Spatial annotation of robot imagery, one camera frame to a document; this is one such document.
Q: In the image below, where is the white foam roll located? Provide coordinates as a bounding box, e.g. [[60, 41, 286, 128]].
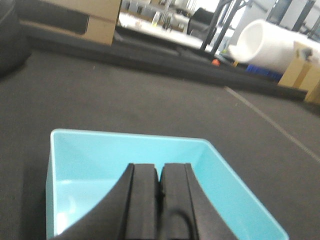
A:
[[228, 19, 320, 74]]

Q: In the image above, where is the cardboard box at right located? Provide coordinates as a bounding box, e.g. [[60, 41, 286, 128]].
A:
[[278, 41, 320, 93]]

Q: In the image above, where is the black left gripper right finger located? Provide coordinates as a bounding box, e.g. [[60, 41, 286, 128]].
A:
[[159, 163, 237, 240]]

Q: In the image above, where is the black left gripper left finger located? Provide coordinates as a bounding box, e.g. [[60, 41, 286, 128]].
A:
[[55, 163, 159, 240]]

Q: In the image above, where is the cardboard box with black panel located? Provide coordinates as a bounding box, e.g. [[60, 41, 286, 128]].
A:
[[16, 0, 122, 46]]

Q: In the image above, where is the light blue plastic bin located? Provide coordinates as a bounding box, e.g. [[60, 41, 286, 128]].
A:
[[45, 129, 289, 240]]

